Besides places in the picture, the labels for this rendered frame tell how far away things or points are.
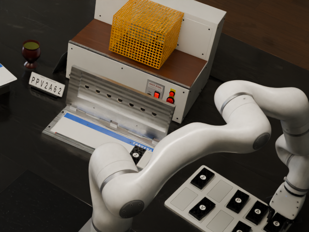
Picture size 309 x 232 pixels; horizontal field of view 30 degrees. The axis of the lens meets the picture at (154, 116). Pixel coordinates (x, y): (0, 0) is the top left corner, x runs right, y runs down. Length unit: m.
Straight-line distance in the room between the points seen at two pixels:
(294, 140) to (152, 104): 0.65
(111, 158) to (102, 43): 0.96
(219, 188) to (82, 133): 0.57
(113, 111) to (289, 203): 0.76
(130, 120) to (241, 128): 0.81
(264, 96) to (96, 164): 0.51
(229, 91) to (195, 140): 0.17
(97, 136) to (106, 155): 0.68
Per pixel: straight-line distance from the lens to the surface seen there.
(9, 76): 2.40
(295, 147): 1.82
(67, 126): 2.30
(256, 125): 1.54
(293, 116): 1.68
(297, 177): 1.98
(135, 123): 2.26
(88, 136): 2.26
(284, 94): 1.65
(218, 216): 2.11
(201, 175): 2.20
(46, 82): 2.46
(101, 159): 1.59
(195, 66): 2.43
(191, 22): 2.42
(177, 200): 2.11
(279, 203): 2.07
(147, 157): 2.21
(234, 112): 1.58
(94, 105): 2.31
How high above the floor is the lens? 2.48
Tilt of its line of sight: 40 degrees down
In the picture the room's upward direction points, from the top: 12 degrees clockwise
